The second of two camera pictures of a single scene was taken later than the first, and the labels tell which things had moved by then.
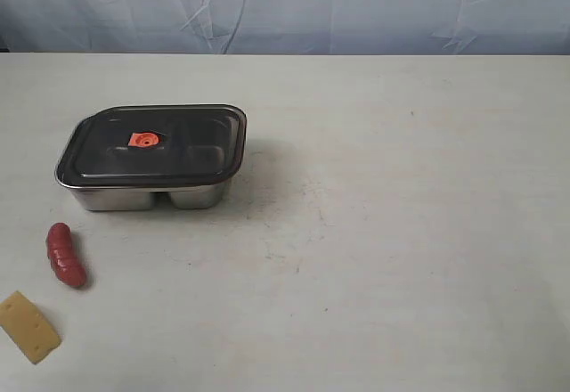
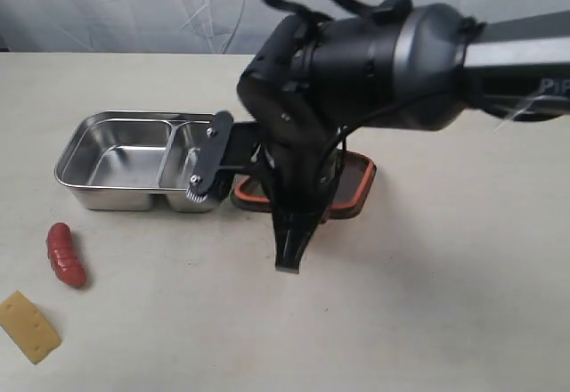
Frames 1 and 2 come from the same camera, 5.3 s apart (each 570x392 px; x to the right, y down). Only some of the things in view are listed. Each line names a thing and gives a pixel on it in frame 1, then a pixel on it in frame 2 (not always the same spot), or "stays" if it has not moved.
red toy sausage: [65, 261] stays
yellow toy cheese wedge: [29, 326] stays
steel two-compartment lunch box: [139, 158] stays
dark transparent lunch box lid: [152, 146] → [359, 175]
